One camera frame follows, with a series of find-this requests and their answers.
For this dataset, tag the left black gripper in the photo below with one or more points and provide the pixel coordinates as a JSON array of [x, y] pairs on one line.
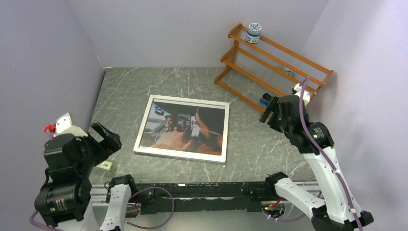
[[110, 143]]

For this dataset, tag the printed photo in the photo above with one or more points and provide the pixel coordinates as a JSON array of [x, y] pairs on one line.
[[186, 127]]

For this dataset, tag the wooden picture frame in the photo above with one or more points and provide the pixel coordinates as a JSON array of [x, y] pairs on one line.
[[181, 156]]

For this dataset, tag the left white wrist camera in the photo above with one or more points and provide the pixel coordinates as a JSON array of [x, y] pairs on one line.
[[64, 125]]

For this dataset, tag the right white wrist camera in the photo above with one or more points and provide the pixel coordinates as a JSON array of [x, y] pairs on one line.
[[300, 91]]

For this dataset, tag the small blue white jar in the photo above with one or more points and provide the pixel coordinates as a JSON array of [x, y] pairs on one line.
[[253, 33]]

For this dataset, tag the small staples box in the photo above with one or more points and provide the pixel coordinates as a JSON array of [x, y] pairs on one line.
[[106, 165]]

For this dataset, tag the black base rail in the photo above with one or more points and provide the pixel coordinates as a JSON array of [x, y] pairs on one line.
[[251, 196]]

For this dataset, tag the blue stapler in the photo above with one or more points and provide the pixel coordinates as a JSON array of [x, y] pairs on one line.
[[264, 102]]

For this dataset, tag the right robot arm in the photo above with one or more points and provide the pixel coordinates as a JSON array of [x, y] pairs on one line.
[[337, 210]]

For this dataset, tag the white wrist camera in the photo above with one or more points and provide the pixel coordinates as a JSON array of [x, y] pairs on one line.
[[64, 125], [300, 91]]

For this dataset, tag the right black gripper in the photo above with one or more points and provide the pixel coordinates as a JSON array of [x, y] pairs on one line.
[[270, 108]]

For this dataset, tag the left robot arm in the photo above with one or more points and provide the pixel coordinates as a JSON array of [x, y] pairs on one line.
[[64, 201]]

